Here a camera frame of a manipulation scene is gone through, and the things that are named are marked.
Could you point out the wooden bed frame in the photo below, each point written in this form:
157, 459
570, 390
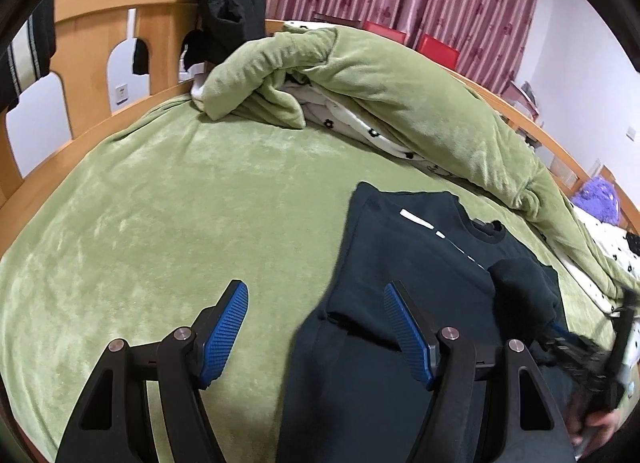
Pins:
87, 31

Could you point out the person's right hand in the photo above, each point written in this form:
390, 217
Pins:
592, 433

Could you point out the dark navy sweatshirt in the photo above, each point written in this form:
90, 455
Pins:
350, 396

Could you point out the white wall socket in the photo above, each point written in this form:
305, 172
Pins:
121, 94

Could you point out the green folded quilt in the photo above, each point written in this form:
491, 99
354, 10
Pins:
400, 95

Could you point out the right red chair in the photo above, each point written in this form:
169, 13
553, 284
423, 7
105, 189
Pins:
438, 52

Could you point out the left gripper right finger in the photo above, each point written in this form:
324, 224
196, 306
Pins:
448, 364

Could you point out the left red chair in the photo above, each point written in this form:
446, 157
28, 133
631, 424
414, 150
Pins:
384, 31

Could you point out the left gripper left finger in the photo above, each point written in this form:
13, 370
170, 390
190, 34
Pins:
111, 420

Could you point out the purple plush toy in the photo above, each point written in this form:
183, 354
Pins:
598, 198

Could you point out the black garment on headboard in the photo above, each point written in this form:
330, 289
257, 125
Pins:
225, 25

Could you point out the striped black white garment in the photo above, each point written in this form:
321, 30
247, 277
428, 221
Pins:
28, 57

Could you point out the green plush bed sheet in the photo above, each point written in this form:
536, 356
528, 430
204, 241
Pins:
151, 226

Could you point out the red chair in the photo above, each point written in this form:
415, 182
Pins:
438, 52
384, 31

